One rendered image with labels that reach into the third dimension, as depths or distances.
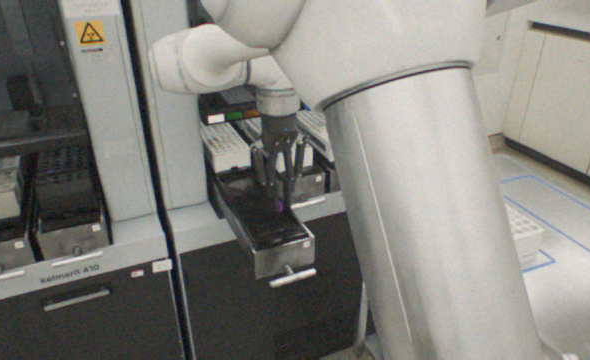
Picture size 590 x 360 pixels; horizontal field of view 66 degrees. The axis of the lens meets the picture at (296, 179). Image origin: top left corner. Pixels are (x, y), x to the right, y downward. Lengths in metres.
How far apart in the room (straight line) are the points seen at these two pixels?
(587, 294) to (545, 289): 0.07
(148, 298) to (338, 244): 0.55
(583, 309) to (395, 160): 0.69
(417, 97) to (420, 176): 0.05
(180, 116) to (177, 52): 0.33
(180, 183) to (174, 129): 0.15
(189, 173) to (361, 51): 0.95
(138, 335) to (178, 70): 0.77
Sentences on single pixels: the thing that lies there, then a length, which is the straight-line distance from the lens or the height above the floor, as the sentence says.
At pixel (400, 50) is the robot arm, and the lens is 0.27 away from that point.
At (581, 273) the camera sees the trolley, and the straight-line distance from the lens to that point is 1.00.
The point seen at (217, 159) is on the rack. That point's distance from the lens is 1.20.
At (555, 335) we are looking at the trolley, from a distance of 0.85.
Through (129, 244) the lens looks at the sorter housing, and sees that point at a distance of 1.15.
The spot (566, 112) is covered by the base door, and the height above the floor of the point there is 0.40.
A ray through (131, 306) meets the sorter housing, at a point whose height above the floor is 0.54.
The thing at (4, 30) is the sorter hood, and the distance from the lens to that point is 1.04.
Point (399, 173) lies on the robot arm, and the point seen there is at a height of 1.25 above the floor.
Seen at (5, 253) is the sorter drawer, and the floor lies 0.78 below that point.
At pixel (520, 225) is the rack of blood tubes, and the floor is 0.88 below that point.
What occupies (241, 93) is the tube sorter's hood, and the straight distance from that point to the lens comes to 1.12.
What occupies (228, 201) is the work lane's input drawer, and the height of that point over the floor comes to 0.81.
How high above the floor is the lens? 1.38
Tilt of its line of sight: 29 degrees down
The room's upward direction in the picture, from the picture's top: straight up
